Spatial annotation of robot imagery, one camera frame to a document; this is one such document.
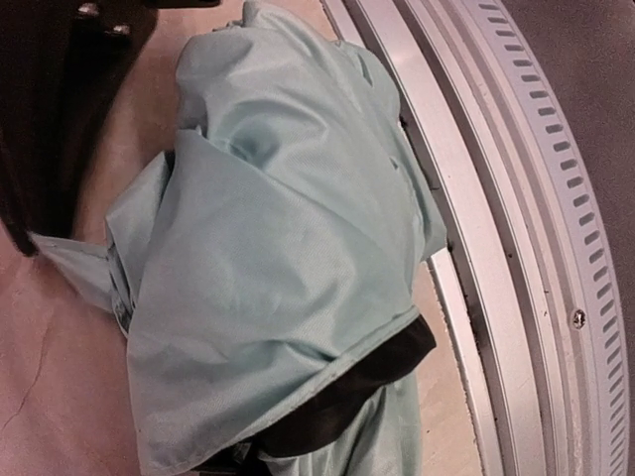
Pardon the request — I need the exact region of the mint green folding umbrella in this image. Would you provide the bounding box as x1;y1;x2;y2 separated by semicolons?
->
34;1;445;475

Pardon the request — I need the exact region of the aluminium front rail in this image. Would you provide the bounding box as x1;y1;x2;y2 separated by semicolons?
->
324;1;634;475

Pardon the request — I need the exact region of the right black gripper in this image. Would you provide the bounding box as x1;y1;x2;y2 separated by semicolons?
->
1;0;221;256

